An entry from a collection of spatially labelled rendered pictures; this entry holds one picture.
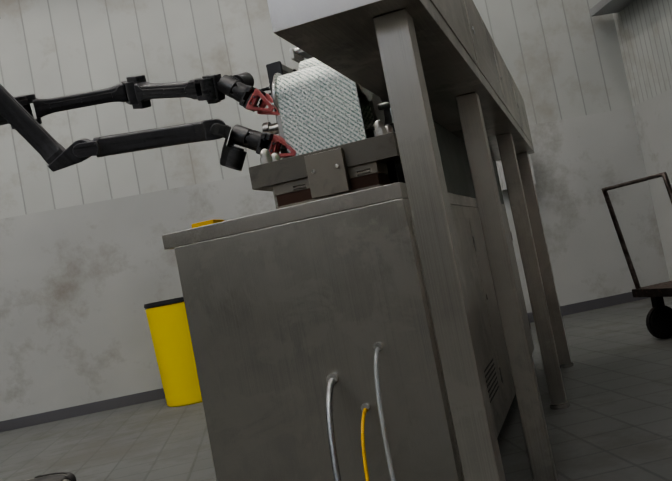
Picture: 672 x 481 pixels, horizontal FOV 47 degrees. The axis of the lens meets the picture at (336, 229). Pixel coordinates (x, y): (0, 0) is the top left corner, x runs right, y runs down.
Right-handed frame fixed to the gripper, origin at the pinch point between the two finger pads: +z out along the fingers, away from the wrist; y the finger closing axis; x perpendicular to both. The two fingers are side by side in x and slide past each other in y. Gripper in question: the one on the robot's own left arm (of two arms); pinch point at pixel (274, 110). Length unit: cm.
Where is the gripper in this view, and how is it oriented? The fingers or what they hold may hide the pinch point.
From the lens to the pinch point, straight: 238.2
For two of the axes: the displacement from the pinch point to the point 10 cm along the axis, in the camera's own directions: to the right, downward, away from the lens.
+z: 8.3, 4.8, -2.8
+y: -3.1, -0.1, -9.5
